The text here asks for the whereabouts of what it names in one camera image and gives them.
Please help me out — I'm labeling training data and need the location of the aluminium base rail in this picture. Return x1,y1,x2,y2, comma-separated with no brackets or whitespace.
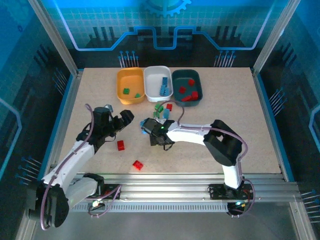
49,172,301,203

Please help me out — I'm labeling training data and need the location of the slotted grey cable duct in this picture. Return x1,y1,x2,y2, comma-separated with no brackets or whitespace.
71,201,232,213

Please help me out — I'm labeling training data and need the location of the aluminium frame post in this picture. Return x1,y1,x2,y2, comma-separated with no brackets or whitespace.
251,0,301,76
27,0,83,76

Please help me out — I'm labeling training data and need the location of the white plastic container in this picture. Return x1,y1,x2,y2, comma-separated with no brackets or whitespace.
143,65,174,103

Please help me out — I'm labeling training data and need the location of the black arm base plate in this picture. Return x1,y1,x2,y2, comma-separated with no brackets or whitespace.
206,183,255,201
99,183,123,199

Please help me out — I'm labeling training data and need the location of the dark green plastic container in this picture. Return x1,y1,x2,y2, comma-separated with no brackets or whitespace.
171,69,204,108

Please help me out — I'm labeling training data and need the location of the orange plastic container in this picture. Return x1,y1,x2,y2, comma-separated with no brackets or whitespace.
116,67,146,105

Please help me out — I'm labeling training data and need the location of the aluminium side rail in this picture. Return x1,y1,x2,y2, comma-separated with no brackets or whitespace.
39,71,83,176
251,68,296,181

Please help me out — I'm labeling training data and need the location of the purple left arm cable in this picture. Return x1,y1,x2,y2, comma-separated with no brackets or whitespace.
39,103,97,231

